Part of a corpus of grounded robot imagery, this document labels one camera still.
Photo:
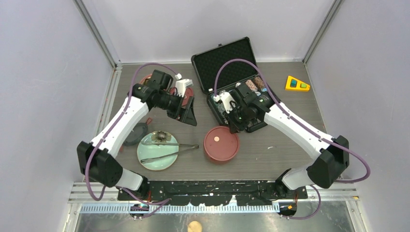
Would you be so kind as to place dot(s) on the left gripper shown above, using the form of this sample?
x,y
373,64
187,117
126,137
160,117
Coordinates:
x,y
186,115

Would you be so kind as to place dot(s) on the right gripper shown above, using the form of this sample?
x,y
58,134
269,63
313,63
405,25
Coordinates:
x,y
235,127

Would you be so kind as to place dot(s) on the red lunch box lid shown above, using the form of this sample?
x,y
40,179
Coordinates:
x,y
188,93
221,143

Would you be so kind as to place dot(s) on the red steel-lined lunch box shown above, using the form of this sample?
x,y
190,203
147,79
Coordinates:
x,y
221,153

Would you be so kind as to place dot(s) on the light green ceramic plate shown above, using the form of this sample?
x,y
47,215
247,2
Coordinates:
x,y
157,156

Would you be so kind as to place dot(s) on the red lunch box with food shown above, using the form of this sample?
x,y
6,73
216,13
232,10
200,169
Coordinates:
x,y
145,80

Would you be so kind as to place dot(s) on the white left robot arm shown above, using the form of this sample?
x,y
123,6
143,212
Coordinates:
x,y
97,158

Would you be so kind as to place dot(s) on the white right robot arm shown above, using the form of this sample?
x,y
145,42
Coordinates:
x,y
328,154

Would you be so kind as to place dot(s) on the yellow triangular toy block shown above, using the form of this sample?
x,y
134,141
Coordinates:
x,y
294,84

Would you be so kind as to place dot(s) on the round beige object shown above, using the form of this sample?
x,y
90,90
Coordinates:
x,y
194,226

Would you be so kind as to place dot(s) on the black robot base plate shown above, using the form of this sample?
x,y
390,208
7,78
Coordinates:
x,y
213,193

